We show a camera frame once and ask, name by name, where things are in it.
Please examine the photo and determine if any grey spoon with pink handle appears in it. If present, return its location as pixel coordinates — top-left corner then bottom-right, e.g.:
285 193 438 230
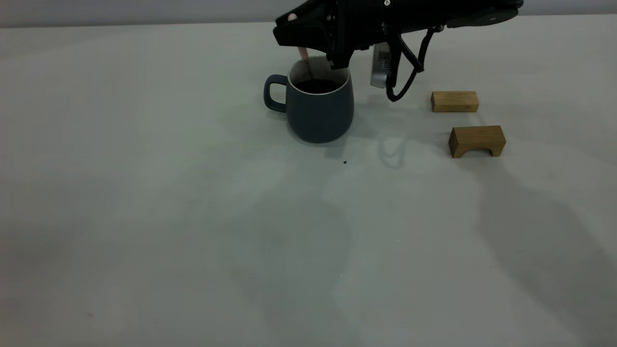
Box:
288 13 314 81

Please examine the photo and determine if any dark grey mug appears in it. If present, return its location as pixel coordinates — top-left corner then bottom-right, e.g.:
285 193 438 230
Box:
264 55 355 144

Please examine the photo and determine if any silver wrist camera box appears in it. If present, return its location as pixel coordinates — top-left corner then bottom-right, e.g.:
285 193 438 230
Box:
370 42 391 89

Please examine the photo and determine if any rectangular wooden block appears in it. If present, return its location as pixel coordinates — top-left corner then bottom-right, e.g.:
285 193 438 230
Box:
430 91 480 113

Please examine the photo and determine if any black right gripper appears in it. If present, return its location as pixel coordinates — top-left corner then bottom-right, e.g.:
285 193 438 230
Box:
273 0 402 69

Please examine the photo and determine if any arched wooden block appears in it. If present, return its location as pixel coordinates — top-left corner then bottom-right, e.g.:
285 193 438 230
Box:
448 125 507 159

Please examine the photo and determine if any black camera cable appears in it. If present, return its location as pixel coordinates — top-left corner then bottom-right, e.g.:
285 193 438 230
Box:
385 25 445 103

